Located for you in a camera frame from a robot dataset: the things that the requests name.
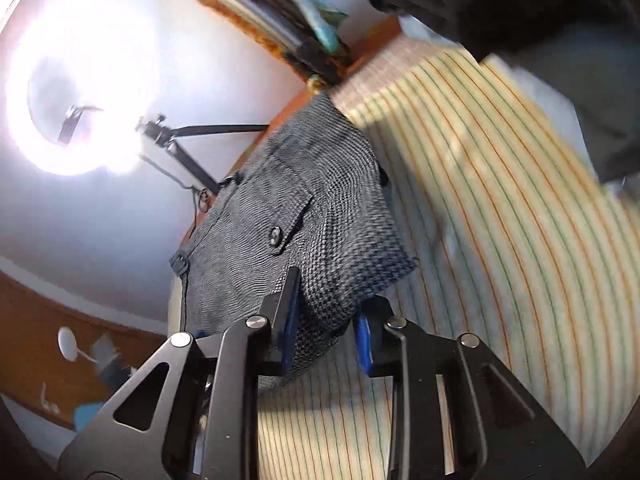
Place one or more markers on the white round wall hook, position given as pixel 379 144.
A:
pixel 67 344

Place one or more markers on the hanging colourful rack items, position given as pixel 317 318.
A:
pixel 280 28

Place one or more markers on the black camera tripod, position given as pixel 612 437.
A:
pixel 205 152

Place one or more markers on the striped yellow bed sheet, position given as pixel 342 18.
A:
pixel 513 240

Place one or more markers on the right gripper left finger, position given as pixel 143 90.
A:
pixel 282 310

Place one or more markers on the grey checked woven pants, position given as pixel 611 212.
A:
pixel 310 197

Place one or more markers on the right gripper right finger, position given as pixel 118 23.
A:
pixel 375 345

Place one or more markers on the black folded clothes pile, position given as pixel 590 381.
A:
pixel 587 50

